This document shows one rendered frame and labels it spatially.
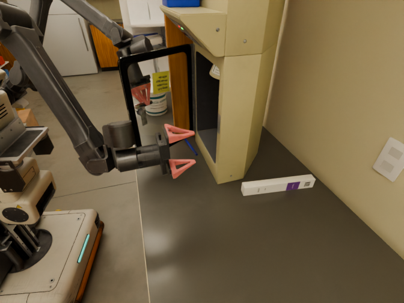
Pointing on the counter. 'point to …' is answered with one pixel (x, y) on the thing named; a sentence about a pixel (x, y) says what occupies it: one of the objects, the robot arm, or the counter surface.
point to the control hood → (201, 26)
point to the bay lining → (205, 94)
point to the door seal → (130, 89)
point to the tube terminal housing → (241, 82)
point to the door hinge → (193, 85)
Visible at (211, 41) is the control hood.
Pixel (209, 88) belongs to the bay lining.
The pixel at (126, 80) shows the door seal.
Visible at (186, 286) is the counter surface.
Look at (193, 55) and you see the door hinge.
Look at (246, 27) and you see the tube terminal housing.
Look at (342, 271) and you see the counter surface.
